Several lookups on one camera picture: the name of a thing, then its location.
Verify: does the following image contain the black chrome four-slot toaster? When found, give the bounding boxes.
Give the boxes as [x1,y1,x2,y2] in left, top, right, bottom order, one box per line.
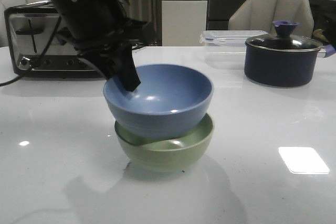
[4,1,101,78]

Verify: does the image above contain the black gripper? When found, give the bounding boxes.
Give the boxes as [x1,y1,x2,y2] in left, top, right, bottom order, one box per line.
[310,0,335,46]
[51,0,154,91]

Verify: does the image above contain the beige armchair right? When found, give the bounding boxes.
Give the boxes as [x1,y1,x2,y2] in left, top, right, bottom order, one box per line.
[228,0,314,38]

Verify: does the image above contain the dark blue pot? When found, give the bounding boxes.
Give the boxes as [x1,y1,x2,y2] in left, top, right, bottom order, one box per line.
[244,45,335,88]

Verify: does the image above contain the blue bowl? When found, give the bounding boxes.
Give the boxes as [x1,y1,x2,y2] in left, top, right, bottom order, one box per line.
[103,64,214,140]

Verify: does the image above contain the white cabinet column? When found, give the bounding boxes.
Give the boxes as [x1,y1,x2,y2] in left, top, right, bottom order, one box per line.
[162,0,207,46]

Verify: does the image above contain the clear plastic storage container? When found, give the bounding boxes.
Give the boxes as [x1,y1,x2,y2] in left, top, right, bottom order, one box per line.
[200,30,266,70]

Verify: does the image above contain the green bowl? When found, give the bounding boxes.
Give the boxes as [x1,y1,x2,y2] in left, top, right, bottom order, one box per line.
[114,114,214,172]

